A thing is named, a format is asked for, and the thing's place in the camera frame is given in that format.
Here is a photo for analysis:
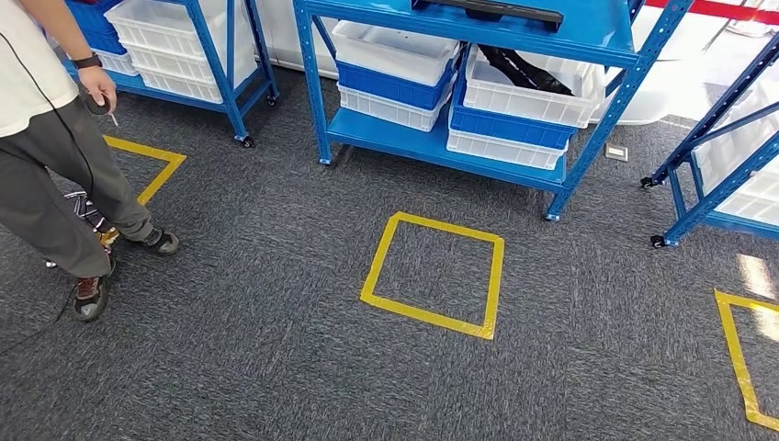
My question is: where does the blue metal shelf rack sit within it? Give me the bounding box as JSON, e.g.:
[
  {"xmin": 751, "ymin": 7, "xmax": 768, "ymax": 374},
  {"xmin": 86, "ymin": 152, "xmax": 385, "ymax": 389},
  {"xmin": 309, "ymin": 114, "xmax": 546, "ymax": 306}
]
[
  {"xmin": 639, "ymin": 30, "xmax": 779, "ymax": 250},
  {"xmin": 291, "ymin": 0, "xmax": 695, "ymax": 222},
  {"xmin": 61, "ymin": 0, "xmax": 281, "ymax": 150}
]

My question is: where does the black plastic panel part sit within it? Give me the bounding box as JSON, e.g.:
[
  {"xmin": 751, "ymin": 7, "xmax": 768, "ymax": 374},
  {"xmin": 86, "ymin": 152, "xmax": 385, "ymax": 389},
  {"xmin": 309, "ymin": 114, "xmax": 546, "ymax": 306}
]
[{"xmin": 412, "ymin": 0, "xmax": 565, "ymax": 33}]

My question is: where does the yellow floor tape square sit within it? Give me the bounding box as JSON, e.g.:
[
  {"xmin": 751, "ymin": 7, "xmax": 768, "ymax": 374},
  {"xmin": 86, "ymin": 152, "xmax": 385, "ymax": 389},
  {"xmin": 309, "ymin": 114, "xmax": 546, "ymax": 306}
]
[
  {"xmin": 100, "ymin": 134, "xmax": 188, "ymax": 248},
  {"xmin": 713, "ymin": 288, "xmax": 779, "ymax": 432},
  {"xmin": 360, "ymin": 210, "xmax": 506, "ymax": 341}
]

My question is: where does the blue plastic crate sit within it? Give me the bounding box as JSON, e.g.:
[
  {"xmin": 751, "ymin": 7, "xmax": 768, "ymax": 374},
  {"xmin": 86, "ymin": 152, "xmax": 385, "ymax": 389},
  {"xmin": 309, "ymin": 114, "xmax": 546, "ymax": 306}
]
[
  {"xmin": 63, "ymin": 0, "xmax": 127, "ymax": 56},
  {"xmin": 335, "ymin": 57, "xmax": 457, "ymax": 112},
  {"xmin": 448, "ymin": 54, "xmax": 578, "ymax": 152}
]

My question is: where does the chrome stool base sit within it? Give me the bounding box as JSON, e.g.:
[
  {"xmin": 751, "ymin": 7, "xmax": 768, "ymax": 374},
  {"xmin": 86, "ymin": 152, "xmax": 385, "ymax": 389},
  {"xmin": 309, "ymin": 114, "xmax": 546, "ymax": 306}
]
[{"xmin": 45, "ymin": 191, "xmax": 118, "ymax": 269}]

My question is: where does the person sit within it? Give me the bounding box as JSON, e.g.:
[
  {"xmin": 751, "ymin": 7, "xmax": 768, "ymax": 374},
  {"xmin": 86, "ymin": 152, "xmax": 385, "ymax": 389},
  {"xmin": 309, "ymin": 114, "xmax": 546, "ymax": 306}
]
[{"xmin": 0, "ymin": 0, "xmax": 181, "ymax": 323}]

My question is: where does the black plastic strap part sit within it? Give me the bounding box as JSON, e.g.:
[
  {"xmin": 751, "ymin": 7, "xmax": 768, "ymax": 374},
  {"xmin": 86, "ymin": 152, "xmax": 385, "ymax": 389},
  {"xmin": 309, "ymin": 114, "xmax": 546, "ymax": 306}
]
[{"xmin": 477, "ymin": 43, "xmax": 574, "ymax": 96}]

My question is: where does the black floor cable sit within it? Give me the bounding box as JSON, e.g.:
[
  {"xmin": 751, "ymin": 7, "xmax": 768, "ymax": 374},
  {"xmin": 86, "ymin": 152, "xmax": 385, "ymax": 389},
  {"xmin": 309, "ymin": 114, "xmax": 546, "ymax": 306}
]
[{"xmin": 0, "ymin": 286, "xmax": 77, "ymax": 357}]

